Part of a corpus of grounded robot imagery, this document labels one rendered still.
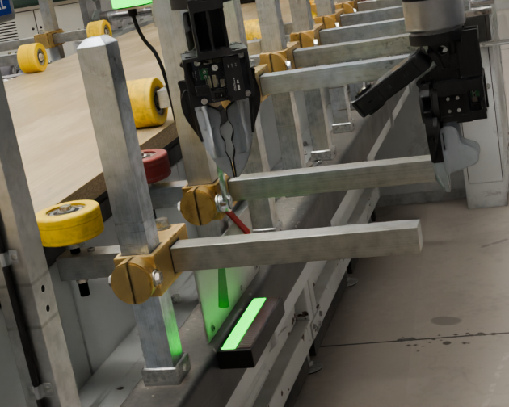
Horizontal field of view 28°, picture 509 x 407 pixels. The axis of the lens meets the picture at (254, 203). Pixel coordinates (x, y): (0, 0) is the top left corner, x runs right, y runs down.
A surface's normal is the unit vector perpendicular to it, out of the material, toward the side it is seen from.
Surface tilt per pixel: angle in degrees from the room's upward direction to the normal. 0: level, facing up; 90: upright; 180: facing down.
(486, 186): 90
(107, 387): 0
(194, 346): 0
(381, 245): 90
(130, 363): 0
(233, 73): 90
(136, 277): 90
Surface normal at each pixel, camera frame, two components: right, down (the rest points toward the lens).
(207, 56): 0.10, 0.25
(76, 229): 0.42, 0.17
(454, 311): -0.17, -0.95
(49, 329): 0.95, -0.09
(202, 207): -0.25, 0.30
